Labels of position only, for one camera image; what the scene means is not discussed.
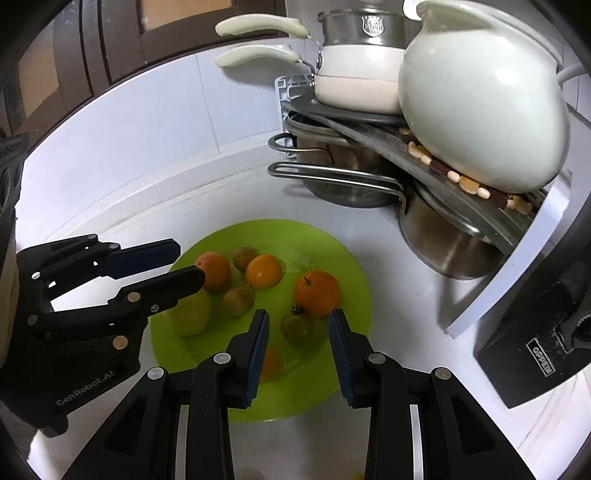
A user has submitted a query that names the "orange with stem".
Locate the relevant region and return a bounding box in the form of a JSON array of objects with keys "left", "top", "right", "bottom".
[{"left": 294, "top": 270, "right": 341, "bottom": 318}]

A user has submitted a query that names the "small orange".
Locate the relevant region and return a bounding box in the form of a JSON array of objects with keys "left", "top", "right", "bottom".
[{"left": 245, "top": 254, "right": 283, "bottom": 290}]

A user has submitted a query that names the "white ceramic pot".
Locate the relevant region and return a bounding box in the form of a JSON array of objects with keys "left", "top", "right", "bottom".
[{"left": 399, "top": 1, "right": 586, "bottom": 193}]

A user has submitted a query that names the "brown kiwi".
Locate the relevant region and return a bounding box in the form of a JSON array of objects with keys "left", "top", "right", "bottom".
[
  {"left": 232, "top": 246, "right": 259, "bottom": 272},
  {"left": 222, "top": 285, "right": 256, "bottom": 318}
]

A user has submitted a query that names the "large orange mandarin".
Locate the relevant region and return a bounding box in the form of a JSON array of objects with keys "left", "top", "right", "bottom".
[{"left": 195, "top": 252, "right": 231, "bottom": 294}]

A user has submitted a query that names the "cream saucepan upper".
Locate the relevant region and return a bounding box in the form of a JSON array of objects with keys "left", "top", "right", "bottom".
[{"left": 215, "top": 7, "right": 418, "bottom": 81}]

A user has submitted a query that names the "green apple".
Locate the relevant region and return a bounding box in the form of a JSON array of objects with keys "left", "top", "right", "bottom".
[{"left": 168, "top": 290, "right": 212, "bottom": 337}]

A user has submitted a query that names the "grey pot rack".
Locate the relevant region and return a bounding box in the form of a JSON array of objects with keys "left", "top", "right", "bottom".
[{"left": 274, "top": 74, "right": 572, "bottom": 338}]

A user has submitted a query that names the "steel pan under rack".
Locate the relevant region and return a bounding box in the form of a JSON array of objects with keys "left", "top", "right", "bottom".
[{"left": 267, "top": 112, "right": 406, "bottom": 209}]

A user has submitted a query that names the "small orange mandarin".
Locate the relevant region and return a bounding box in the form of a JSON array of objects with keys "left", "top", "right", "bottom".
[{"left": 260, "top": 347, "right": 283, "bottom": 382}]

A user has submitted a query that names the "black knife block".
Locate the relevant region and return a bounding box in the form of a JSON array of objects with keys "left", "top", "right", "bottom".
[{"left": 475, "top": 184, "right": 591, "bottom": 410}]

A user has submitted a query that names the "dark wooden window frame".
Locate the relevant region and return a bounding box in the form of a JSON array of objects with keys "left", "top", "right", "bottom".
[{"left": 1, "top": 1, "right": 287, "bottom": 146}]

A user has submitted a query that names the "cream saucepan lower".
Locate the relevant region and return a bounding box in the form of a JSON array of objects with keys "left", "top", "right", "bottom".
[{"left": 214, "top": 44, "right": 405, "bottom": 115}]

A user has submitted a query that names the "steel pot with lid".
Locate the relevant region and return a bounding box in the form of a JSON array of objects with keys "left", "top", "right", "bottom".
[{"left": 318, "top": 7, "right": 421, "bottom": 49}]

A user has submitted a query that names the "steel pot under rack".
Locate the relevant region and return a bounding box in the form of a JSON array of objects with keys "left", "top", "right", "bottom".
[{"left": 400, "top": 184, "right": 504, "bottom": 280}]

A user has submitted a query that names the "cream saucepan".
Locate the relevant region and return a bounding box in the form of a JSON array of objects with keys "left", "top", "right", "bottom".
[
  {"left": 215, "top": 7, "right": 418, "bottom": 81},
  {"left": 214, "top": 44, "right": 405, "bottom": 115}
]

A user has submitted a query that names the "green plastic plate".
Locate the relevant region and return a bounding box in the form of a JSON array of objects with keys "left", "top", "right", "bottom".
[{"left": 149, "top": 218, "right": 375, "bottom": 423}]

